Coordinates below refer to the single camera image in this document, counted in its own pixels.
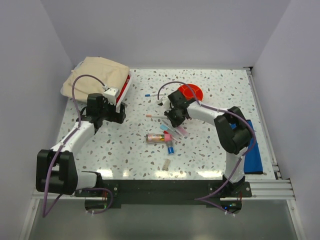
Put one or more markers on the aluminium frame rail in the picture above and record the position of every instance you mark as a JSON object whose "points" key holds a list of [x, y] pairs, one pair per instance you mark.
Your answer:
{"points": [[119, 151]]}

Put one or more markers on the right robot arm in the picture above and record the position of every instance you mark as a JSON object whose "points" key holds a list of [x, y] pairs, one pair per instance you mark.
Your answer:
{"points": [[234, 133]]}

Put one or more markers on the purple highlighter pen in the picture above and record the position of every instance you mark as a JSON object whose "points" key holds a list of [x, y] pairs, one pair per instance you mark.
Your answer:
{"points": [[182, 131]]}

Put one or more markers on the blue cap grey glue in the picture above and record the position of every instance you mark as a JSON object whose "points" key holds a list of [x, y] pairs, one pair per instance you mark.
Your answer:
{"points": [[170, 147]]}

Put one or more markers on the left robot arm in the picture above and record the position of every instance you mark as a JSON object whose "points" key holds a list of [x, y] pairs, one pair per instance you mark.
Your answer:
{"points": [[56, 170]]}

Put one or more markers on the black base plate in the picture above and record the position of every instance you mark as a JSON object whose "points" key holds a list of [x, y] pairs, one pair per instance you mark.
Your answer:
{"points": [[162, 192]]}

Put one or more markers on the red white tray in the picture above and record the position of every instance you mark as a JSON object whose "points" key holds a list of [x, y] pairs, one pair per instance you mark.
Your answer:
{"points": [[124, 89]]}

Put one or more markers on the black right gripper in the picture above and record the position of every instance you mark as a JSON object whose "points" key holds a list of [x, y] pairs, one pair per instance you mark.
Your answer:
{"points": [[175, 123]]}

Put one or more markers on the blue tip white pen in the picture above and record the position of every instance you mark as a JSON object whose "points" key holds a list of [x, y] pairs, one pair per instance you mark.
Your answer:
{"points": [[154, 95]]}

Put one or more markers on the blue cloth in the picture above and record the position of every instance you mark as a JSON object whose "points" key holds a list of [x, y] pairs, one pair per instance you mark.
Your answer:
{"points": [[253, 161]]}

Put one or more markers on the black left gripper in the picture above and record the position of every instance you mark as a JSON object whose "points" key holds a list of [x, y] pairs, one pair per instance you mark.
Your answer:
{"points": [[117, 117]]}

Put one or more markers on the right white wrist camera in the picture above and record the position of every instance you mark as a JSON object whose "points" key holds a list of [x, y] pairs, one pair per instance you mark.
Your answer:
{"points": [[160, 101]]}

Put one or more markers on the orange round organizer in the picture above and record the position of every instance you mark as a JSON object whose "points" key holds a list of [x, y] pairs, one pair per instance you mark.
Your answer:
{"points": [[189, 92]]}

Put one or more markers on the small beige eraser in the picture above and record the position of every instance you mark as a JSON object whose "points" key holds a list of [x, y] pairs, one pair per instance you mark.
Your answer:
{"points": [[166, 164]]}

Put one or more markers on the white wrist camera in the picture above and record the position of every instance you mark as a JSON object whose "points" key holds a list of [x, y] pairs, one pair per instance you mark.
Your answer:
{"points": [[160, 101], [110, 92]]}

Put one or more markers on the peach tip white marker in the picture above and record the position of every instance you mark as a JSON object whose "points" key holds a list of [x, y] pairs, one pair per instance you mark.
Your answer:
{"points": [[156, 116]]}

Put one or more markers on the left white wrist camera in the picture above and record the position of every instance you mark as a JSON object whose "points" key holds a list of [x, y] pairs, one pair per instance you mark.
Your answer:
{"points": [[110, 92]]}

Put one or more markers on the pink cap clear tube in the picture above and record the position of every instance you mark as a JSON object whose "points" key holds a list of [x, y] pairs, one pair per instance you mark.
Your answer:
{"points": [[158, 138]]}

